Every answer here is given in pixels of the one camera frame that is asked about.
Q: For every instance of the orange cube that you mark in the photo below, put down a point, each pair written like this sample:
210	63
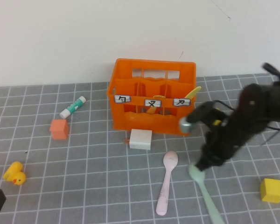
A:
58	130

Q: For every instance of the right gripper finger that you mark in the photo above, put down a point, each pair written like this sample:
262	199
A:
205	163

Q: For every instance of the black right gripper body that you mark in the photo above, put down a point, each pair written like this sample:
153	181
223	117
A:
224	142

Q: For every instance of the pink plastic spoon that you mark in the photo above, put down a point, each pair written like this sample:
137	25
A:
170	159

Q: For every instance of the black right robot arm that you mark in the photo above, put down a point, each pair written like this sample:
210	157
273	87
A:
270	105

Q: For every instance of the yellow plastic knife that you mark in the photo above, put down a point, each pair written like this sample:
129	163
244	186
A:
194	91

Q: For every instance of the white green glue stick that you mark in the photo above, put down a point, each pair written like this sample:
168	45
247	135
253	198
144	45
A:
71	108

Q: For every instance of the paper label knife character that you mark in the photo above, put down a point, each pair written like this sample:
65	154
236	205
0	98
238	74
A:
181	102

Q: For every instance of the white power adapter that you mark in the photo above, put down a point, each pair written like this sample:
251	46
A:
141	140

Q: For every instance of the orange plastic cutlery holder crate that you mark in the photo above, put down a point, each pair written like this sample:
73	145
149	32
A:
151	124

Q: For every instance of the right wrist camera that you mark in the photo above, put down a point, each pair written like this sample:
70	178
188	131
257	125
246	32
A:
186	124

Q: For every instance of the yellow rubber duck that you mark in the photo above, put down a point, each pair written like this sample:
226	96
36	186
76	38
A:
16	178

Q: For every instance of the paper label spoon character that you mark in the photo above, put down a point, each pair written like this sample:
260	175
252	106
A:
122	99

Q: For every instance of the green plastic spoon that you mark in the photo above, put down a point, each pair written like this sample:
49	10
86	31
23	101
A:
207	198

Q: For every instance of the grey grid tablecloth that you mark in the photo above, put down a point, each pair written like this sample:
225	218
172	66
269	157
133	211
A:
84	186

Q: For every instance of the paper label fork character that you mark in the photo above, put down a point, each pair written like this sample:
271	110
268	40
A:
152	103

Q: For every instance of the yellow plastic fork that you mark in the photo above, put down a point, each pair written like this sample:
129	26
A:
151	110

